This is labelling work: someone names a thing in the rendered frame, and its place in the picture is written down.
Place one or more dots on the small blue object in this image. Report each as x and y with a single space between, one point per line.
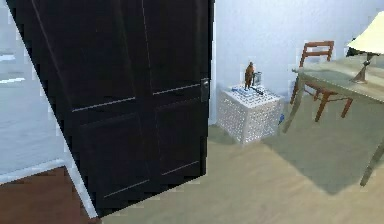
281 118

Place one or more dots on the brown figurine statue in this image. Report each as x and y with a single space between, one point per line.
249 75

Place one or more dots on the brown wooden chair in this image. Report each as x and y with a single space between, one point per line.
320 76

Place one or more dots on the black panelled room door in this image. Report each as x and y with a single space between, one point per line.
133 100

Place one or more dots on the small grey picture frame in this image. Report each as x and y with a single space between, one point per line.
257 78

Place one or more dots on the black flat object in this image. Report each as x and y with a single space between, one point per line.
257 90

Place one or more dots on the white perforated cube table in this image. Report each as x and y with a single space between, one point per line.
248 116

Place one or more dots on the pale grey-green table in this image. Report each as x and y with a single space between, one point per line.
336 78

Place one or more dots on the cream shade table lamp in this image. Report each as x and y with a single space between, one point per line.
370 40

